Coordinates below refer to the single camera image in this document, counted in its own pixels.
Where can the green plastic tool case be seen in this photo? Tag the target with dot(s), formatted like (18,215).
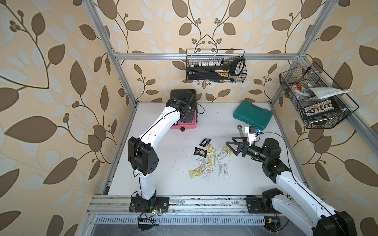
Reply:
(253,115)

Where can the pink bottom drawer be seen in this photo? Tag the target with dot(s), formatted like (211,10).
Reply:
(184,126)

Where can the black cookie packet top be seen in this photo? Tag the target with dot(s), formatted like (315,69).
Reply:
(205,142)

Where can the white cookie packet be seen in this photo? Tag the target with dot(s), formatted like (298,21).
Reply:
(207,172)
(203,163)
(223,170)
(222,155)

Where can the silver ratchet wrench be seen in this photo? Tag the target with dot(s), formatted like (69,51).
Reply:
(241,131)

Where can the white cookie packet lower right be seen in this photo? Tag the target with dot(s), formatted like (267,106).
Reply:
(223,170)

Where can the white cookie packet centre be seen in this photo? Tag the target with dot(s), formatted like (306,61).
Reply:
(203,163)

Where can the white paper in basket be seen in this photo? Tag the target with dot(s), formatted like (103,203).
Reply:
(325,92)

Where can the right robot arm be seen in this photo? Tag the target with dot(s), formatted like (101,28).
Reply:
(293,199)

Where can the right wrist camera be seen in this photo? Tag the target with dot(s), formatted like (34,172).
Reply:
(252,133)

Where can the yellow cookie packet top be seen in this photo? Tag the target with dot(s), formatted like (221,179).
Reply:
(210,149)

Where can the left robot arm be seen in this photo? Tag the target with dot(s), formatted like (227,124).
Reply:
(180,112)

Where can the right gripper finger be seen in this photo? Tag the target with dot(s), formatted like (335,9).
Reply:
(235,148)
(236,141)

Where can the socket set in basket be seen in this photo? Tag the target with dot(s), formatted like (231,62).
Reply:
(320,109)

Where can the wire basket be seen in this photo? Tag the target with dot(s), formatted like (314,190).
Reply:
(296,80)
(219,57)

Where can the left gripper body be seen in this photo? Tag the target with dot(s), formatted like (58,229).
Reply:
(190,119)

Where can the yellow cookie packet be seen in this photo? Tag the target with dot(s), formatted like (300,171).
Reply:
(227,150)
(195,173)
(210,149)
(211,159)

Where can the black yellow tool box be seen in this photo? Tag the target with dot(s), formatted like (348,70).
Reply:
(212,73)

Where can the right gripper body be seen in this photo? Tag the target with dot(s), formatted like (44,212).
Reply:
(253,152)

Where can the back wire basket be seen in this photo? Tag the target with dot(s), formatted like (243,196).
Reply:
(219,57)

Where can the black cookie packet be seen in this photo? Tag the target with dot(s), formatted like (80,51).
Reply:
(205,142)
(200,152)

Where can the right wire basket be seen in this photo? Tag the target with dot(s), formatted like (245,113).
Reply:
(296,80)

